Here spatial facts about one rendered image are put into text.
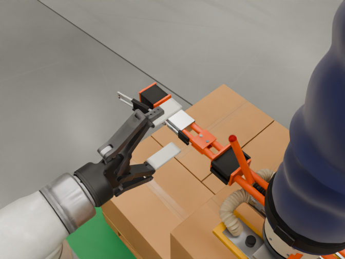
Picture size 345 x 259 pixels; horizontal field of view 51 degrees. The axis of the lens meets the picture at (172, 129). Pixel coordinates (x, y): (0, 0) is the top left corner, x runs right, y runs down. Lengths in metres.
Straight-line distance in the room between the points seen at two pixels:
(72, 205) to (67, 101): 2.44
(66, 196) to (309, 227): 0.49
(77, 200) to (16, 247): 0.11
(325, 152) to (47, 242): 0.45
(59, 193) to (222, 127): 1.53
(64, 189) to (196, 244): 0.74
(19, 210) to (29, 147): 2.21
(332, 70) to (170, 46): 2.88
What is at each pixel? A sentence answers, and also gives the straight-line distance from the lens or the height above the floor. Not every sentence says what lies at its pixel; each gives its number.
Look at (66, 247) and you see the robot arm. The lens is 0.73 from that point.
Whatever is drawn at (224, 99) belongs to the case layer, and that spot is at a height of 0.54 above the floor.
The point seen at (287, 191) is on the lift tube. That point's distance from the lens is 0.80.
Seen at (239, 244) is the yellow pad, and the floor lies 1.13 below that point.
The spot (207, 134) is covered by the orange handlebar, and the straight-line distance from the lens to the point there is 1.11.
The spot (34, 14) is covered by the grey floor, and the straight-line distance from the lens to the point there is 4.03.
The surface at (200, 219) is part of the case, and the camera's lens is 1.31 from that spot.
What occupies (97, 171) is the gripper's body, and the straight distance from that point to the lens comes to 0.62.
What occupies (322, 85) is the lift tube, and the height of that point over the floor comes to 1.76.
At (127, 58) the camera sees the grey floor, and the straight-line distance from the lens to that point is 3.28.
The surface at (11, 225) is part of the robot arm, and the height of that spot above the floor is 1.63.
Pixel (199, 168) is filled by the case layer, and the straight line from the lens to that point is 1.87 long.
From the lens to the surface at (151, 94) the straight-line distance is 1.21.
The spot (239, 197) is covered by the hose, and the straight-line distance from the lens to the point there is 1.08.
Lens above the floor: 2.13
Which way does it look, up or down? 52 degrees down
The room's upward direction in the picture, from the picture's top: straight up
